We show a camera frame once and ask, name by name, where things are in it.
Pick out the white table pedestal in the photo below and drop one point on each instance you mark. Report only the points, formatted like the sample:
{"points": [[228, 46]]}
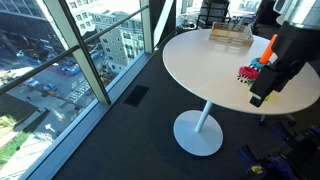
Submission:
{"points": [[198, 133]]}

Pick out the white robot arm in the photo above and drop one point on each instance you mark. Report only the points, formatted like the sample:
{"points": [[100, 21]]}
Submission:
{"points": [[300, 10]]}

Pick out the blue black clamps pile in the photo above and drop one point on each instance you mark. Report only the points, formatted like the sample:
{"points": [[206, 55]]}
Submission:
{"points": [[283, 156]]}

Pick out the dark window handrail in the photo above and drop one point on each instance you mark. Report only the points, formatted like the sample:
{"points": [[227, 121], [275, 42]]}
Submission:
{"points": [[60, 56]]}

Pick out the black floor vent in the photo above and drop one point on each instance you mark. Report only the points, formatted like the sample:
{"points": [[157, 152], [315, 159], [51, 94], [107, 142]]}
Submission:
{"points": [[137, 96]]}

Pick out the light wooden tray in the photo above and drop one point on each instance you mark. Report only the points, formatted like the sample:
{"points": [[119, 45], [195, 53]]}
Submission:
{"points": [[231, 33]]}

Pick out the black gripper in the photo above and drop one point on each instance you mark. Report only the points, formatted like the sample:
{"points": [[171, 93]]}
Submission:
{"points": [[296, 41]]}

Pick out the orange rod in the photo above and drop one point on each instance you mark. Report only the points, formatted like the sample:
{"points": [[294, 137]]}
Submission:
{"points": [[267, 50]]}

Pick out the black chair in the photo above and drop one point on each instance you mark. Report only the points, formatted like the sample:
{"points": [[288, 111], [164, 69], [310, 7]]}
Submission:
{"points": [[213, 13]]}

